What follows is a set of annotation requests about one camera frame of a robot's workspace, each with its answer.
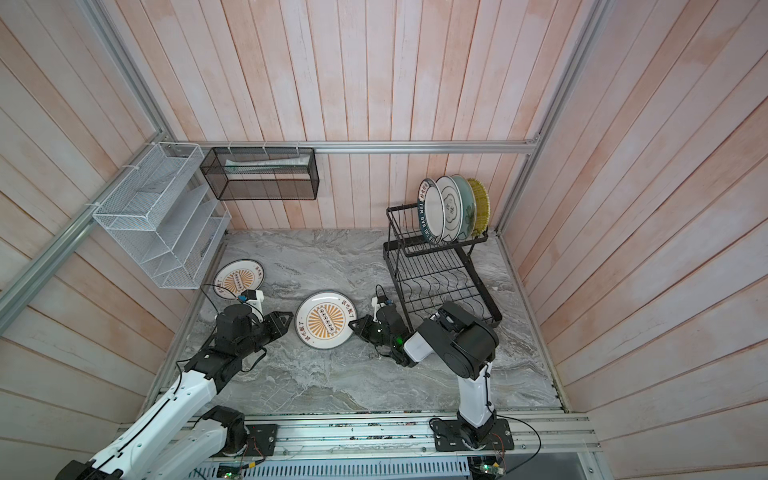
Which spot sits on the white wire mesh shelf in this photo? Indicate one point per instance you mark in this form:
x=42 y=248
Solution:
x=169 y=225

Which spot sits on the black mesh wall basket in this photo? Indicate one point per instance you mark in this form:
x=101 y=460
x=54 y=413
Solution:
x=262 y=173

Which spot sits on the black two-tier dish rack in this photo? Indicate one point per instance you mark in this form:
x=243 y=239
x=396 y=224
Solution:
x=427 y=275

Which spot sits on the white plate green lettered rim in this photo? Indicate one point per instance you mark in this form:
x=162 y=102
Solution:
x=430 y=209

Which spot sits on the white plate dark rim characters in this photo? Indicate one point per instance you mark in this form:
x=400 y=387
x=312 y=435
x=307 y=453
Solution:
x=453 y=210

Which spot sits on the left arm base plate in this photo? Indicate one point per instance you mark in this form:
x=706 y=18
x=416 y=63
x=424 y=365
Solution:
x=261 y=440

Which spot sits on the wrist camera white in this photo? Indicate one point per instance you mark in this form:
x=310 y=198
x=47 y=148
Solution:
x=378 y=302
x=253 y=298

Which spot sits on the orange sunburst plate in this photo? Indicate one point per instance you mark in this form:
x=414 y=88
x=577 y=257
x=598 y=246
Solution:
x=323 y=320
x=237 y=276

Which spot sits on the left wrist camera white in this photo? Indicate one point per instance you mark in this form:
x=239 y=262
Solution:
x=253 y=298

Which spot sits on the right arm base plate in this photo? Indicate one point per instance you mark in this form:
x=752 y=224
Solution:
x=454 y=435

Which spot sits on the right aluminium frame post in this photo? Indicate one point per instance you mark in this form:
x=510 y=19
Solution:
x=595 y=22

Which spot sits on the aluminium mounting rail base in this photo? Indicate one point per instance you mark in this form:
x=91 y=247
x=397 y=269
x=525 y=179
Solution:
x=547 y=444

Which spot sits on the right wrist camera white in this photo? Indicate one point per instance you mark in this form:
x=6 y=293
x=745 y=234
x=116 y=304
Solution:
x=378 y=302

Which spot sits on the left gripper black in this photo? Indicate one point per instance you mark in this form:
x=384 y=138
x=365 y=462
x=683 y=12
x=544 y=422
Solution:
x=276 y=321

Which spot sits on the mint green flower plate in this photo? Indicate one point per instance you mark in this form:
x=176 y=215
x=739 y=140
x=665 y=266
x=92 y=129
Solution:
x=468 y=207

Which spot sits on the horizontal aluminium frame bar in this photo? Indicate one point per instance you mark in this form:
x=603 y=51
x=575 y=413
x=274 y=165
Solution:
x=386 y=147

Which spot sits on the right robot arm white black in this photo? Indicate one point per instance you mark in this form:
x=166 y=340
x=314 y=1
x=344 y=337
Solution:
x=465 y=344

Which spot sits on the left aluminium frame bar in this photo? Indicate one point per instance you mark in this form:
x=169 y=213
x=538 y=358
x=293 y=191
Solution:
x=36 y=274

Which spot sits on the yellow woven round plate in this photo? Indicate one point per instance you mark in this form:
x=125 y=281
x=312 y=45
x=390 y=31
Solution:
x=482 y=207

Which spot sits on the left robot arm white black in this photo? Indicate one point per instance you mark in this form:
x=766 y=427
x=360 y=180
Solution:
x=148 y=449

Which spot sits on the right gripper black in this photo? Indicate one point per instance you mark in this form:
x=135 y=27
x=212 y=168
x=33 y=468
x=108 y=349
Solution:
x=363 y=331

